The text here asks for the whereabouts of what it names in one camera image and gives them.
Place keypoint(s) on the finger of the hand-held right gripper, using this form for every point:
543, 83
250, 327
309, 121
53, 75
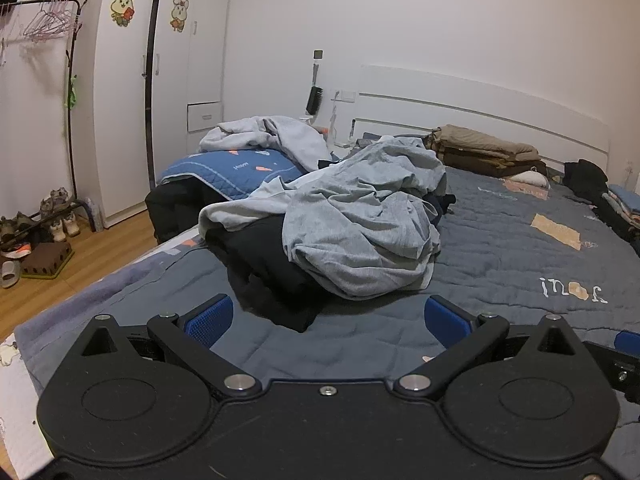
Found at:
628, 342

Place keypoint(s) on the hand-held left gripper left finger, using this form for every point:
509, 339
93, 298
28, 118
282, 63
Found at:
210, 321

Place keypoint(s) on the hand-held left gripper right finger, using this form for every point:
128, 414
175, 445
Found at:
445, 321

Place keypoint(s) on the grey t-shirt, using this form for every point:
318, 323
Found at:
360, 220

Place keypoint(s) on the row of mixed folded clothes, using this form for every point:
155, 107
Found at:
622, 215

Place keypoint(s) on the stack of brown folded clothes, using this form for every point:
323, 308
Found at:
480, 150

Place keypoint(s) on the black clothes rack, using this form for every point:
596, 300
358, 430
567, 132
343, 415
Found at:
70, 110

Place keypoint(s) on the black garment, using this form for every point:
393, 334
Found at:
265, 265

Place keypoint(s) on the grey quilted bedspread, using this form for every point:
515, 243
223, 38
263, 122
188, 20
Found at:
500, 260

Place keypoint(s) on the blue quilted blanket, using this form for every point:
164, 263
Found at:
235, 167

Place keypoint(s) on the white pillow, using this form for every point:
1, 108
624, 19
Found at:
530, 179

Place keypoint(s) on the white shoes pair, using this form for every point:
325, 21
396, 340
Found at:
65, 225

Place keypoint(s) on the camouflage boots pair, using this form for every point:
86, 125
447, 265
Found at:
55, 202

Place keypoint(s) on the light grey hoodie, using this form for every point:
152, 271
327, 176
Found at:
295, 135

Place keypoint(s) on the orange sole sneaker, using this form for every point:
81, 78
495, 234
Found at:
17, 251

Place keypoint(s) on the grey slipper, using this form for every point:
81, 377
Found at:
9, 274

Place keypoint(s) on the white printed bed sheet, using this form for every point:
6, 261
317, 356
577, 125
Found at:
22, 410

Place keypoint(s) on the white headboard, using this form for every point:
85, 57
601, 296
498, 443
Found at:
475, 95

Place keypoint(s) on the white wardrobe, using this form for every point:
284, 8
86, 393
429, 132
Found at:
120, 110

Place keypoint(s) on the green hanging cloth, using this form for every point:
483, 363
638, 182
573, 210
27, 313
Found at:
73, 92

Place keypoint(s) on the bunch of pink hangers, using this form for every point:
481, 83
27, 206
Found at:
47, 22

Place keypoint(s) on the white wall socket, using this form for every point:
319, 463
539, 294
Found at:
345, 96

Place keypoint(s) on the mouse wall sticker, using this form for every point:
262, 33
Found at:
180, 14
123, 7

